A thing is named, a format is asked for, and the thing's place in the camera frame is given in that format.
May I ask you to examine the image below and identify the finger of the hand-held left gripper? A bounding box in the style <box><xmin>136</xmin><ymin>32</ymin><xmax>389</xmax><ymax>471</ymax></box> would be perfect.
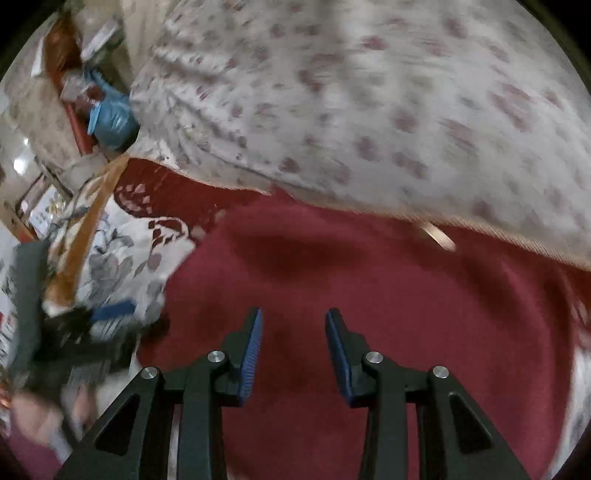
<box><xmin>46</xmin><ymin>298</ymin><xmax>139</xmax><ymax>344</ymax></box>

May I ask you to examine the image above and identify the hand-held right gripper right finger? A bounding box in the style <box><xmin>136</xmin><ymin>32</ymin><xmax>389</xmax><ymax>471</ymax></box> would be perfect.
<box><xmin>324</xmin><ymin>308</ymin><xmax>533</xmax><ymax>480</ymax></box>

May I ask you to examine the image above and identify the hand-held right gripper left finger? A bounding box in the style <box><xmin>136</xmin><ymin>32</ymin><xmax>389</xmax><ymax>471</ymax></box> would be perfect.
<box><xmin>55</xmin><ymin>307</ymin><xmax>265</xmax><ymax>480</ymax></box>

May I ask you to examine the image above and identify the dark red sweater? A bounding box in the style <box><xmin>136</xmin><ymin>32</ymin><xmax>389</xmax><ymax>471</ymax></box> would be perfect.
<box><xmin>135</xmin><ymin>196</ymin><xmax>580</xmax><ymax>480</ymax></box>

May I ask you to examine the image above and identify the person's left hand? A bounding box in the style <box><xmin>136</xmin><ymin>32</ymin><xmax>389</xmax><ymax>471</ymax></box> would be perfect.
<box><xmin>9</xmin><ymin>381</ymin><xmax>100</xmax><ymax>464</ymax></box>

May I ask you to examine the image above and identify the red and white floral blanket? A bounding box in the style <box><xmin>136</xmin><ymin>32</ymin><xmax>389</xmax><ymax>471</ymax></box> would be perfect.
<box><xmin>0</xmin><ymin>154</ymin><xmax>591</xmax><ymax>476</ymax></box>

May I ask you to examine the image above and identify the blue plastic bag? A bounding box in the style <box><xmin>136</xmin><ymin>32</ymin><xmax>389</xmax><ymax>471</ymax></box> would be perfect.
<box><xmin>85</xmin><ymin>69</ymin><xmax>141</xmax><ymax>152</ymax></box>

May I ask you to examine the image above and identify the white floral duvet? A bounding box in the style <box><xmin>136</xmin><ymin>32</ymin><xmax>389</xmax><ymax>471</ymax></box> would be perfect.
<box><xmin>128</xmin><ymin>0</ymin><xmax>591</xmax><ymax>272</ymax></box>

